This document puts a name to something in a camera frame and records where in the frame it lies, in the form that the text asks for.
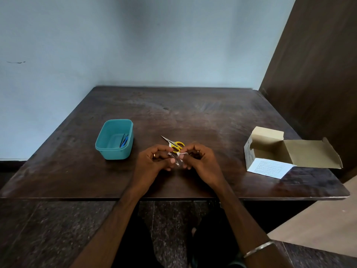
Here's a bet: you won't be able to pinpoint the silver bracelet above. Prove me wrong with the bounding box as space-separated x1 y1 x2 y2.
243 241 275 259

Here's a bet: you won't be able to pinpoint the beige board surface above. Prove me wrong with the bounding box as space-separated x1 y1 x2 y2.
267 175 357 259

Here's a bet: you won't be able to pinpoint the person's right forearm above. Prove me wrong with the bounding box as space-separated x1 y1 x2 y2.
215 183 293 268

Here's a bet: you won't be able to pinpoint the person's right hand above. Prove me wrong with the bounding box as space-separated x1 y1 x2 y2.
180 143 227 192

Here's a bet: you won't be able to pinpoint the white cardboard box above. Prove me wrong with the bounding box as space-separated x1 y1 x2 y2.
244 126 343 179

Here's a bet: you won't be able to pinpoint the person's left forearm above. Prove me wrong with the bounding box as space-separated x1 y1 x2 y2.
70 186 144 268

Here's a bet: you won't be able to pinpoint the black metal table frame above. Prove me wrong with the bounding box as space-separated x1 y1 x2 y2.
138 199 222 211

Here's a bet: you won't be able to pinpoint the person's left hand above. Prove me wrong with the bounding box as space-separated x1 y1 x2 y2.
129 144 179 197

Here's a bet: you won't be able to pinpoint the teal plastic container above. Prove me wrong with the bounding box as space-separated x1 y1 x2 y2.
95 119 134 160

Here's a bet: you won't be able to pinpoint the yellow handled scissors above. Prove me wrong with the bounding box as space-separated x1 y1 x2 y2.
161 135 186 153

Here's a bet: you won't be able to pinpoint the brown wooden cabinet panel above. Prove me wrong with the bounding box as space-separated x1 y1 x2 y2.
258 0 357 183

